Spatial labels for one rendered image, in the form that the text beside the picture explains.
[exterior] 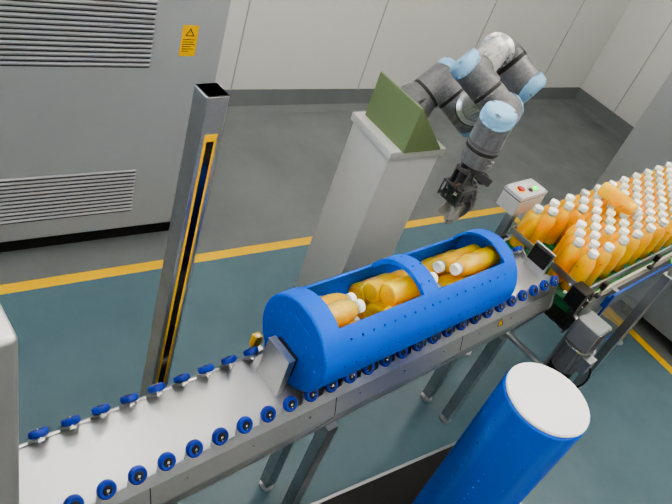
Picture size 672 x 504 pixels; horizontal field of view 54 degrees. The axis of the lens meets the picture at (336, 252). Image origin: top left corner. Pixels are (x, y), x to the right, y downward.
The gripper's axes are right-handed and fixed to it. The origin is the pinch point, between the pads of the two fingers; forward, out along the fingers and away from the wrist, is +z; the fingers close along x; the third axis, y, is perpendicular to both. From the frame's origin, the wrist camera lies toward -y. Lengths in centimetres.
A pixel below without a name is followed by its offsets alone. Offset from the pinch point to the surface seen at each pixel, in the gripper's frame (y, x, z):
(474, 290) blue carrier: -15.7, 11.2, 24.4
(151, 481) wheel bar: 92, 11, 50
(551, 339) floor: -186, -2, 141
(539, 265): -83, 2, 43
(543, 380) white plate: -25, 43, 38
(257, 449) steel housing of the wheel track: 61, 13, 57
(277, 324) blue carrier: 47, -8, 33
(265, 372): 51, -2, 46
